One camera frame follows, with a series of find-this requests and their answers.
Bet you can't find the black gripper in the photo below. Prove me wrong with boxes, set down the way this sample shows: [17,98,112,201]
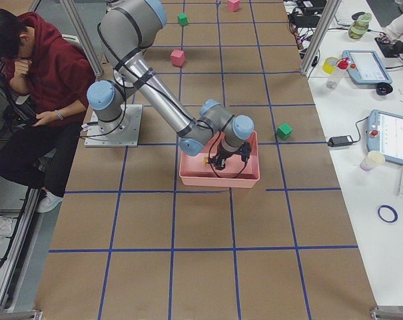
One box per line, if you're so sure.
[210,153,230,169]

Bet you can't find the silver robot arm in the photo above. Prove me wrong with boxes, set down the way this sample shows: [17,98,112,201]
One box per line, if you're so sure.
[87,1,254,171]

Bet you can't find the pink plastic bin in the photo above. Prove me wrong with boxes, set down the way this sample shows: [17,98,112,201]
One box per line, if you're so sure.
[179,131,260,188]

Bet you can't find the green cube near bin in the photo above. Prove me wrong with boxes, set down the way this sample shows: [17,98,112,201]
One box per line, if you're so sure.
[276,123,293,140]

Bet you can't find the pink cube near person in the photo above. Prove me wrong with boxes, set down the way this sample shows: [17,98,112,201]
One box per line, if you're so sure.
[170,49,185,67]

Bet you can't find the black power adapter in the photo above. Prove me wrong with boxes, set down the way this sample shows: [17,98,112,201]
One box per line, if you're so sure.
[327,135,354,147]

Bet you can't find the clear squeeze bottle red cap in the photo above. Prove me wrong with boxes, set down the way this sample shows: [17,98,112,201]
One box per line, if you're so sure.
[326,57,351,89]

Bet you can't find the green cube centre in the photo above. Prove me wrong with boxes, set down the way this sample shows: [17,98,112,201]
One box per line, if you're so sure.
[177,13,189,27]

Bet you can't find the yellow tape roll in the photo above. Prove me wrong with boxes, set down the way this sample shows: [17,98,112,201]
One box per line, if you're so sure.
[322,57,339,75]

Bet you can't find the pink cube front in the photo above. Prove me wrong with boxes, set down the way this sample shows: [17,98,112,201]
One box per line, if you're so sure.
[226,0,240,12]

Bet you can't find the white paper cup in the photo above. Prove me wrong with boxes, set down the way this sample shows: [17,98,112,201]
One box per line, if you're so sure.
[360,151,386,171]

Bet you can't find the far teach pendant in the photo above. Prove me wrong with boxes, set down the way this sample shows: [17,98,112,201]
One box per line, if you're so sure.
[342,50,392,85]

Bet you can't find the teach pendant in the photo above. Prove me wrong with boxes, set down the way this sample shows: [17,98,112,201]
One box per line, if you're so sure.
[366,109,403,165]
[342,50,392,85]

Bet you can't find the near teach pendant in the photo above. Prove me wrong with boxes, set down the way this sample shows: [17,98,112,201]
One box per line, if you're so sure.
[366,109,403,165]

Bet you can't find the black round lens cap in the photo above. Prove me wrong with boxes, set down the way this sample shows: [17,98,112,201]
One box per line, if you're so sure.
[376,82,393,97]

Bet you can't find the person in red hoodie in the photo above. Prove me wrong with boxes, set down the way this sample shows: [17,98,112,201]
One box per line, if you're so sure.
[0,9,95,213]

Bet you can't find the green glass jar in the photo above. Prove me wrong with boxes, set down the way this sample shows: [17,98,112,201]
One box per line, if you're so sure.
[348,13,372,40]

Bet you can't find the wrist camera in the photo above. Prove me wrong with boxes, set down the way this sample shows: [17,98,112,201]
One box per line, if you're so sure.
[240,141,252,164]

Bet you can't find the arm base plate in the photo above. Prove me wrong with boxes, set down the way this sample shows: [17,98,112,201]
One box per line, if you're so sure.
[83,104,143,147]

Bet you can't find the aluminium frame post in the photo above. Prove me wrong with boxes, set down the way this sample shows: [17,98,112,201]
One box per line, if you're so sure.
[300,0,341,75]

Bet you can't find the blue tape ring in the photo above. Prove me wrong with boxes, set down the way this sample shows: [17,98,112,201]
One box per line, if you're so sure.
[376,204,399,223]

